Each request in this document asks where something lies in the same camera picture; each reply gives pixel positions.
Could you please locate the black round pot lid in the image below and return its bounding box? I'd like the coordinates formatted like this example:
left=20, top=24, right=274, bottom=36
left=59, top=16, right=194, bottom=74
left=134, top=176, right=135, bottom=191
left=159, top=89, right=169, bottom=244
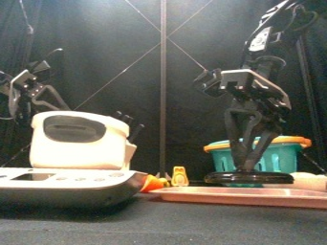
left=203, top=170, right=295, bottom=187

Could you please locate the white toy pot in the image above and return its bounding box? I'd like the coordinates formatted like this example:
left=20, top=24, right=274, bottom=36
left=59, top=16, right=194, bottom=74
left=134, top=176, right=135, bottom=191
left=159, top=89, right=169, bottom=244
left=28, top=110, right=138, bottom=171

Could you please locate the teal basket with orange rim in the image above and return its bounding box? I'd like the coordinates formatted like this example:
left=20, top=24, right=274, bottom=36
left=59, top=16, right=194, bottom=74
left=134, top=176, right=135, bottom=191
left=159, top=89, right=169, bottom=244
left=202, top=135, right=313, bottom=175

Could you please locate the orange toy food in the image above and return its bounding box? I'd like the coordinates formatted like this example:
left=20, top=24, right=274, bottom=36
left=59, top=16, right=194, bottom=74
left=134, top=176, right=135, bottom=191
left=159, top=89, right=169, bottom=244
left=139, top=174, right=171, bottom=193

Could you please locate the white cloth roll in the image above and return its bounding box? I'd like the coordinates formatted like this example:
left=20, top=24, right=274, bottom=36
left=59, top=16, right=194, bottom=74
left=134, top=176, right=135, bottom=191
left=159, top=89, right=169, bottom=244
left=290, top=171, right=327, bottom=192

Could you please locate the yellow toy figure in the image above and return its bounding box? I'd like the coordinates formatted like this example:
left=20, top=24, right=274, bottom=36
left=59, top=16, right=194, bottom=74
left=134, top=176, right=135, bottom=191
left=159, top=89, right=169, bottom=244
left=170, top=166, right=191, bottom=188

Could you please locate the pink plastic tray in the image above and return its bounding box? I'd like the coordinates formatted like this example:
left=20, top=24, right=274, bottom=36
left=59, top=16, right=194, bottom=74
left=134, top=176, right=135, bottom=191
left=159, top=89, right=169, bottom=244
left=149, top=186, right=327, bottom=211

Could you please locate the white grey toy stove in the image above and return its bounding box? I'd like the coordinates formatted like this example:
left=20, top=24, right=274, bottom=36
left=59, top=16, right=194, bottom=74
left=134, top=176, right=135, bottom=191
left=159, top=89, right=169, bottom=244
left=0, top=167, right=150, bottom=209

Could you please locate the dark side frame pole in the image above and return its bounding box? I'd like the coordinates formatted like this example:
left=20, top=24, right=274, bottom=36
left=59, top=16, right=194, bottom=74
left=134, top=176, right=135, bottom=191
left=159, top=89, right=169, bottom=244
left=295, top=34, right=326, bottom=167

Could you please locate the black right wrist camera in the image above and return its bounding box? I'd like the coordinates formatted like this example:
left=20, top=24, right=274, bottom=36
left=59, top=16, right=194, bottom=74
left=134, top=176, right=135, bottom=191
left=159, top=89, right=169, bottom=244
left=194, top=67, right=225, bottom=99

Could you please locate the grey vertical frame pole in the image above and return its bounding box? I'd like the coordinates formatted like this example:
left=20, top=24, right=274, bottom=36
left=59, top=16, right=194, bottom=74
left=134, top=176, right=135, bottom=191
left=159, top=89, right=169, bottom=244
left=159, top=0, right=169, bottom=180

